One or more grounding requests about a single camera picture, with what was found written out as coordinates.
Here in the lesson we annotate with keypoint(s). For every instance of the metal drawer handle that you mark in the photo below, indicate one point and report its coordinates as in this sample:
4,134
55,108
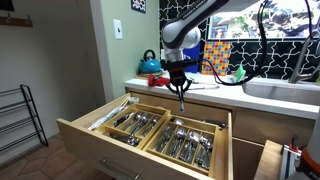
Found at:
118,172

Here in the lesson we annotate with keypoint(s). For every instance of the wooden coat hook rail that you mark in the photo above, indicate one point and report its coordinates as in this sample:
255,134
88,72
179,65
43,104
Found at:
12,21

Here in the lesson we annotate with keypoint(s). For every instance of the black handled utensil in drawer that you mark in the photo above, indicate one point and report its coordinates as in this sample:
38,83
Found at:
221,125

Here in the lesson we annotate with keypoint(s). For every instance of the silver knife on counter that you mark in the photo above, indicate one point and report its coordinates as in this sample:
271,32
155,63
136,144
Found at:
203,87

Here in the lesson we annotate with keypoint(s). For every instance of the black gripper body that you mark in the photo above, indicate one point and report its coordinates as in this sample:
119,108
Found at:
177,77

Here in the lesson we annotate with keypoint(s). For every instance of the colourful patterned tile board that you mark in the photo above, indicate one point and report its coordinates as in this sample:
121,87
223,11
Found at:
217,54

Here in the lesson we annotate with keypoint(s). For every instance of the wooden block at right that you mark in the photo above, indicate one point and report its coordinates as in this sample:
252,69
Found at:
270,161

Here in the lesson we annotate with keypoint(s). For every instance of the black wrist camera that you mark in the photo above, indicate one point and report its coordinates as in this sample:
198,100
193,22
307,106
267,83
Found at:
168,65

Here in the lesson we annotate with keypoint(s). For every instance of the green sponge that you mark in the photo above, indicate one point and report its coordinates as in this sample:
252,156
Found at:
239,74

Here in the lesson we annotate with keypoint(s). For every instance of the black metal shoe rack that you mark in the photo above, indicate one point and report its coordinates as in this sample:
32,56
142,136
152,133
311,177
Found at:
27,105

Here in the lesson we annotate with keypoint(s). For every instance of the silver metal fork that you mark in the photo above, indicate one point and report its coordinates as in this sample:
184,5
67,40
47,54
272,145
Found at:
182,109

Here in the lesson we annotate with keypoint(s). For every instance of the framed tile wall art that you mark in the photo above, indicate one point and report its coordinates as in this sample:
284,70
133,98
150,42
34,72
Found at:
138,5

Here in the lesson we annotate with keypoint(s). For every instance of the blue tea kettle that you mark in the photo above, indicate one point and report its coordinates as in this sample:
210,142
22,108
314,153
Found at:
149,63

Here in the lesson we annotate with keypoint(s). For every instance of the right bamboo cutlery tray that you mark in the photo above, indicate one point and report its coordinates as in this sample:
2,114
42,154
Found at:
186,142

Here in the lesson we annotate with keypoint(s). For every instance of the red cloth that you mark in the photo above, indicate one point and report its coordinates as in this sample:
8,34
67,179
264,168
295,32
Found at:
157,81

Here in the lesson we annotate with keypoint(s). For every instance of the white wall outlet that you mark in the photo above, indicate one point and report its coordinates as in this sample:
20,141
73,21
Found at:
162,54

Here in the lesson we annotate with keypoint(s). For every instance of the metal sink faucet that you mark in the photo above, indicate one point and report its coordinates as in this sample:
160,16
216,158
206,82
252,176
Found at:
296,75

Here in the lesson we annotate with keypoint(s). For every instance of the left bamboo cutlery tray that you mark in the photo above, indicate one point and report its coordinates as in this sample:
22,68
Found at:
135,125

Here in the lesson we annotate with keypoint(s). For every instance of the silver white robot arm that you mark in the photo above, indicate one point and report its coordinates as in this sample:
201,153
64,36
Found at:
182,33

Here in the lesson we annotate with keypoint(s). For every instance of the white sink basin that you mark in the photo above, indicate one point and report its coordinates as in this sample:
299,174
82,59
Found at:
275,89

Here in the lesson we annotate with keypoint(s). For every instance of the orange grey robot base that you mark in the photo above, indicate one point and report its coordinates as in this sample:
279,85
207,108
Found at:
302,164

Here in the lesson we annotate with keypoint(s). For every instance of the open wooden drawer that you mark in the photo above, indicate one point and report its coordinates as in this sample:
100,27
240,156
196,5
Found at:
83,138

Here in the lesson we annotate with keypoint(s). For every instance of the blue cutting board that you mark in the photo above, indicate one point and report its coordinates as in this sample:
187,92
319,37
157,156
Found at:
193,53

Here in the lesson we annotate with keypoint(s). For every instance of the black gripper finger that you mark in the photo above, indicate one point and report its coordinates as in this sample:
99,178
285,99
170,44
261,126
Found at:
177,91
184,89

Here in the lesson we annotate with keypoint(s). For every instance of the bamboo cutlery tray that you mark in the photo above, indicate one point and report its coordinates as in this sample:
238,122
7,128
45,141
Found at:
186,142
135,125

